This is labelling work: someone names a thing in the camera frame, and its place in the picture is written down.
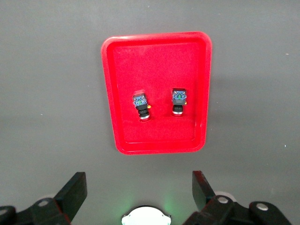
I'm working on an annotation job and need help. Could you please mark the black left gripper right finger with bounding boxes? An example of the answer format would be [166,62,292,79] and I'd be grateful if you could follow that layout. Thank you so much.
[182,170,293,225]

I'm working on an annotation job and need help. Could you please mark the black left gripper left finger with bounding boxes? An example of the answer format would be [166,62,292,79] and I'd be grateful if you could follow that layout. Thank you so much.
[0,172,88,225]

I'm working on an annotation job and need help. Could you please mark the red plastic tray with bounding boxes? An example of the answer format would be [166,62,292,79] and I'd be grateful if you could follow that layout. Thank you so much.
[100,31,213,156]

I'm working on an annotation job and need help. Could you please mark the red push button switch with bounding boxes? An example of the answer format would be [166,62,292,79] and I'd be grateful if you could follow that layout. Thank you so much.
[171,88,188,117]
[131,90,152,123]

